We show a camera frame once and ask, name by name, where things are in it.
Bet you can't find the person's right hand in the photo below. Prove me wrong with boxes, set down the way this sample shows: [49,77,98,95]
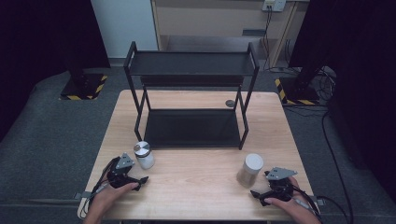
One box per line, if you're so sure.
[264,176,314,220]

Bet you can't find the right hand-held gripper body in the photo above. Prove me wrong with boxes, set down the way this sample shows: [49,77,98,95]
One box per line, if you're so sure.
[263,166,299,202]

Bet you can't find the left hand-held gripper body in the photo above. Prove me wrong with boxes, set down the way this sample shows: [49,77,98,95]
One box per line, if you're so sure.
[106,152,140,189]

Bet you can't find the tangle of cables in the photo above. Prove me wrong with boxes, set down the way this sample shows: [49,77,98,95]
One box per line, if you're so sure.
[315,65,338,102]

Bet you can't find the black floor cable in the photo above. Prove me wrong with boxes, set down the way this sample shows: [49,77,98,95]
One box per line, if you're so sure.
[321,109,355,224]

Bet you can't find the right hand-held gripper cable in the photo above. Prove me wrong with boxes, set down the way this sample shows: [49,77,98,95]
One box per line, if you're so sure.
[290,184,351,224]

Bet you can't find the white wall power socket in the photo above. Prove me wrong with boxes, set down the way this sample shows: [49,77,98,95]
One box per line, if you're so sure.
[262,0,287,13]

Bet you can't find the person's left hand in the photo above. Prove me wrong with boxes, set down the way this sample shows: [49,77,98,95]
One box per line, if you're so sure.
[89,181,140,218]

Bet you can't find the black stand with striped base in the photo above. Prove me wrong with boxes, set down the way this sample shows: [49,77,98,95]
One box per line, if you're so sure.
[274,52,321,106]
[58,46,109,102]

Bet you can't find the black socket cable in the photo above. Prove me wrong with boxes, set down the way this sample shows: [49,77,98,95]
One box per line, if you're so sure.
[262,6,275,70]

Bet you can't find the dark curtain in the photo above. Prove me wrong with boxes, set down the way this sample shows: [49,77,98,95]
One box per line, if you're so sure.
[289,0,396,195]
[0,0,112,143]

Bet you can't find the black metal two-tier rack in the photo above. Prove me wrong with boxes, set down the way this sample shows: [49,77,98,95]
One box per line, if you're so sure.
[122,40,261,151]

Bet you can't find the silver lid jar white powder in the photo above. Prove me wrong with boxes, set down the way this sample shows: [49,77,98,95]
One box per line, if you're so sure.
[133,140,156,171]

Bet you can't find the white lid jar beige contents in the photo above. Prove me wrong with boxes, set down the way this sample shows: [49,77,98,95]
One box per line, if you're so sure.
[235,152,265,189]

